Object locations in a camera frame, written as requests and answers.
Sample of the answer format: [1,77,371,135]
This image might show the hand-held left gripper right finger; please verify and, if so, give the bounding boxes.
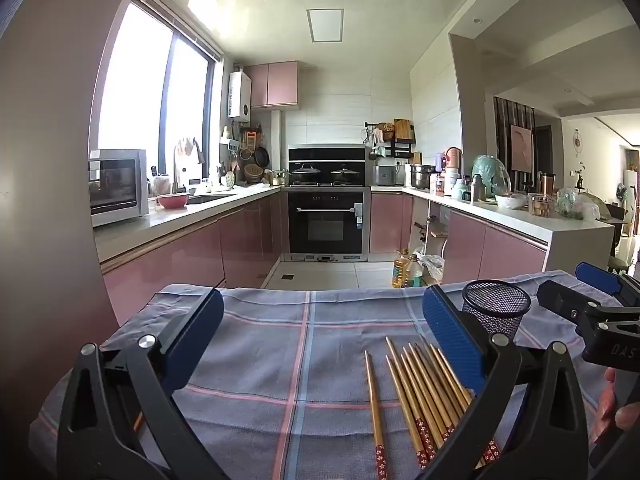
[407,285,593,480]

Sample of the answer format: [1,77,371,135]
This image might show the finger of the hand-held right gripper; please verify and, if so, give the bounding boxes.
[574,261,640,306]
[536,280,608,333]

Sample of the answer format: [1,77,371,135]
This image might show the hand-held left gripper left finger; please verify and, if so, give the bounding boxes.
[56,287,231,480]

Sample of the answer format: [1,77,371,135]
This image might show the black mesh utensil holder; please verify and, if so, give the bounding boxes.
[461,280,532,346]

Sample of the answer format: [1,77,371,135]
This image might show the bundle of wooden chopsticks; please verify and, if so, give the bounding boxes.
[384,336,503,471]

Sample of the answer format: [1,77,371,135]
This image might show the red-tipped wooden chopstick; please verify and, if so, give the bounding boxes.
[364,350,388,480]

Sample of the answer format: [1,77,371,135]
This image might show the person's right hand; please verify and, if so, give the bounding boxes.
[595,367,640,443]

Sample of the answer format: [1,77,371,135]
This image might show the crumpled plastic bag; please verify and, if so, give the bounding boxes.
[417,254,445,283]

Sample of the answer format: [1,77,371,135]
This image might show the plastic bag of greens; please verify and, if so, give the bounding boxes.
[555,187,601,221]

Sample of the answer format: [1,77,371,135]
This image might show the yellow cooking oil bottle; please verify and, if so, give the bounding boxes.
[391,249,411,288]

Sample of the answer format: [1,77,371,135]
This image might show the pink base cabinets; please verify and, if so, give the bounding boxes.
[100,192,288,326]
[370,192,548,286]

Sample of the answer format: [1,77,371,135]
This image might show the clear snack jar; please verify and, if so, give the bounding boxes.
[527,192,552,217]

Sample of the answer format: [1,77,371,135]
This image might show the grey plaid tablecloth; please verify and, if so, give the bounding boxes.
[27,269,640,480]

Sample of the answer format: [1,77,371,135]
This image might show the teal kitchen appliance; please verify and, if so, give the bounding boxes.
[472,155,511,198]

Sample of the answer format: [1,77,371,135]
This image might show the stainless steel pot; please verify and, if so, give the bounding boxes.
[410,164,436,190]

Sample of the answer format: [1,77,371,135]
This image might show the black built-in oven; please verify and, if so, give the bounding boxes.
[287,187,371,261]

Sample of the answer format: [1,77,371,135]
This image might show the white microwave oven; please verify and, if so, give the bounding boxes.
[89,148,150,228]

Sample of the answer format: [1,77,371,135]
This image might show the black range hood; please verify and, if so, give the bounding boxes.
[288,144,371,187]

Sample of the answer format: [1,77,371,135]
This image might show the white water heater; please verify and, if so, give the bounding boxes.
[228,71,252,121]

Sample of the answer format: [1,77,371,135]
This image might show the kitchen window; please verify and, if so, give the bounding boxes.
[97,0,223,181]

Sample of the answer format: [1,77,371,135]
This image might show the ceiling light panel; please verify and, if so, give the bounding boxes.
[306,8,345,44]

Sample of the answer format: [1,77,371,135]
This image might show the pink wall picture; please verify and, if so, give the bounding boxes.
[510,124,535,172]

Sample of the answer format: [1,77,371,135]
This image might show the black wall rack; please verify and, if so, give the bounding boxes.
[365,119,417,161]

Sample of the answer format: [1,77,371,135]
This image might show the pink wall cabinet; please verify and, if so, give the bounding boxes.
[243,61,300,110]

